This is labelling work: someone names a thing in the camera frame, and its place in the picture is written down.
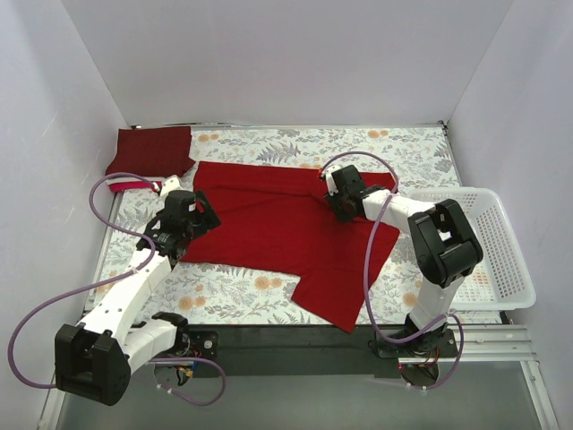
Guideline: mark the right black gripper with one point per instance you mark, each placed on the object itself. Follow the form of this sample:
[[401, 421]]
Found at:
[[337, 207]]

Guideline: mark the folded dark red t-shirt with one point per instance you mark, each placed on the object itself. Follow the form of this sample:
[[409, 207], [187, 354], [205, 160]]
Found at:
[[155, 152]]

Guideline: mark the folded white t-shirt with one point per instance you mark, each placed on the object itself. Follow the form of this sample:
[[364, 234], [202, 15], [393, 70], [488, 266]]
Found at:
[[129, 179]]

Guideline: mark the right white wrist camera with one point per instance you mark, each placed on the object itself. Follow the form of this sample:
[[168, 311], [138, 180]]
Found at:
[[326, 175]]

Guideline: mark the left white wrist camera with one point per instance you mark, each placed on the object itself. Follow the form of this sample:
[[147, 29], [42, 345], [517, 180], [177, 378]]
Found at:
[[167, 186]]

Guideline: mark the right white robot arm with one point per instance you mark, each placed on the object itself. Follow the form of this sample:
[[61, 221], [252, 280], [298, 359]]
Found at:
[[446, 249]]

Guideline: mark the aluminium frame rail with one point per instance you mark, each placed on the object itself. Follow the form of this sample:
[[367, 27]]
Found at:
[[497, 343]]

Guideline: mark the white plastic basket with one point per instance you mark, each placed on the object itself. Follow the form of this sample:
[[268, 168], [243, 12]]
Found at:
[[501, 282]]

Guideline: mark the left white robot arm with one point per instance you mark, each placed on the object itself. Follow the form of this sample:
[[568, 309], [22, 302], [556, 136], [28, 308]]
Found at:
[[96, 357]]

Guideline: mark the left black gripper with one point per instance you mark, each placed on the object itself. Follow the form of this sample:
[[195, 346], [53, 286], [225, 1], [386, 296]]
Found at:
[[206, 213]]

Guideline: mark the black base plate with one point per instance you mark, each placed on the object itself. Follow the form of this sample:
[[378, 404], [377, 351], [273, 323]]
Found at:
[[301, 350]]

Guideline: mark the floral table mat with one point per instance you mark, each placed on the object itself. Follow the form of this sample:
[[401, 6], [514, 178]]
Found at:
[[219, 294]]

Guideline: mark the folded pink t-shirt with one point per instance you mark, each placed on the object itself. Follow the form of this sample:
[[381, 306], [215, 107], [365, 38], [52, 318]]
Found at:
[[122, 187]]

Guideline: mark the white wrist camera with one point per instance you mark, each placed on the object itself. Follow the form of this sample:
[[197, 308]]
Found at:
[[326, 175], [167, 186]]

